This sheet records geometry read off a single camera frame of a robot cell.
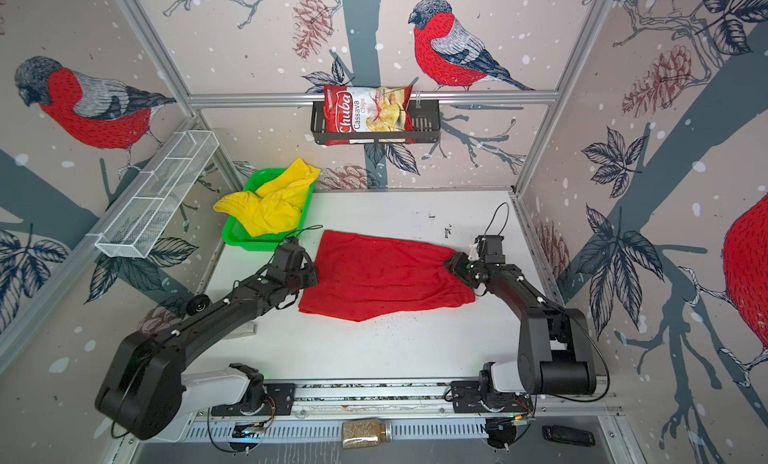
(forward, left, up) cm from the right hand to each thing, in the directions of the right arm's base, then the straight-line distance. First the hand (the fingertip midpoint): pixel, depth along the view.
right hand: (446, 270), depth 91 cm
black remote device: (-40, -26, -5) cm, 47 cm away
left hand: (-4, +40, +5) cm, 40 cm away
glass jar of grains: (-42, +22, -2) cm, 47 cm away
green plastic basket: (+12, +73, +2) cm, 74 cm away
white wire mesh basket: (-6, +78, +27) cm, 83 cm away
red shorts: (+1, +27, -7) cm, 28 cm away
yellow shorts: (+23, +60, +5) cm, 64 cm away
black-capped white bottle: (-17, +69, +7) cm, 71 cm away
